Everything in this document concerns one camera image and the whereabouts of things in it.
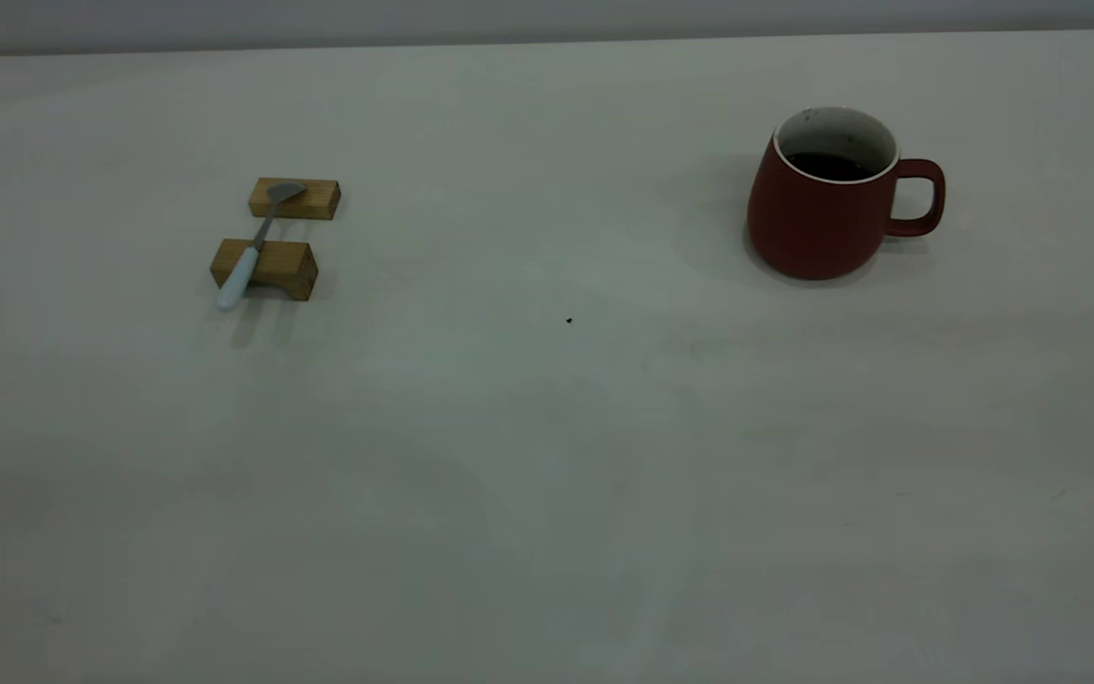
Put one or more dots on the flat rectangular wooden block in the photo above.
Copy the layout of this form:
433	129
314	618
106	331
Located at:
317	199

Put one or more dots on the red ceramic mug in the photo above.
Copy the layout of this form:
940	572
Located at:
818	223

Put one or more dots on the arched wooden block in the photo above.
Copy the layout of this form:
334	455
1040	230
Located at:
286	266

